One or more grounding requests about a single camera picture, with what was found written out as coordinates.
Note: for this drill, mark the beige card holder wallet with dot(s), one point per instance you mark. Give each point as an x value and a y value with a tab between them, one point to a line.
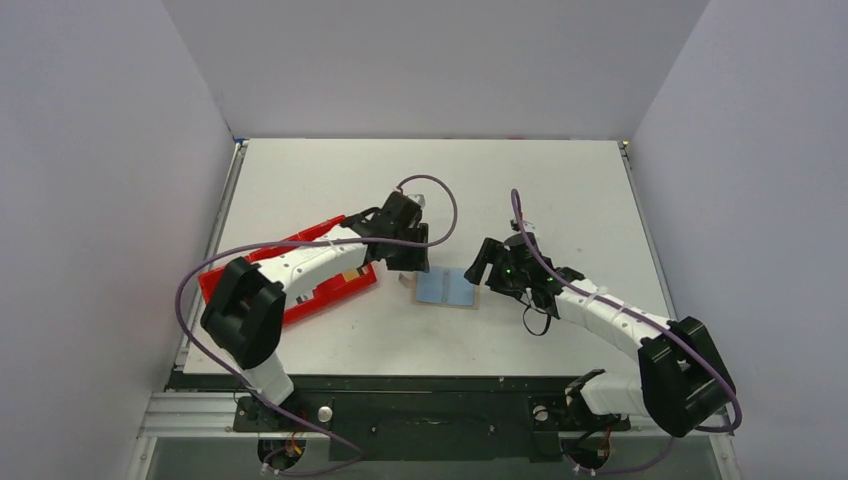
441	287

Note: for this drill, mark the aluminium frame rail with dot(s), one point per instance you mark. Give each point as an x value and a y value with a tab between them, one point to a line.
214	415

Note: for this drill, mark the gold striped credit card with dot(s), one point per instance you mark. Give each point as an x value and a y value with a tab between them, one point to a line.
353	274

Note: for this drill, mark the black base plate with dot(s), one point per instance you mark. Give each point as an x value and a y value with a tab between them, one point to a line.
523	417

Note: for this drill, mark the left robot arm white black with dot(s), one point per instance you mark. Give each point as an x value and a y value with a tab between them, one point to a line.
245	314

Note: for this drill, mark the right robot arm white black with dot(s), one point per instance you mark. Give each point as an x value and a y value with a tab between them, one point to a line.
681	381

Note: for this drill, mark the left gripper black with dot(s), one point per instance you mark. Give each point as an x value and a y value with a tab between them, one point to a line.
415	262

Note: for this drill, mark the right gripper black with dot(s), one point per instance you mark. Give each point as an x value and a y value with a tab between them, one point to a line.
491	263

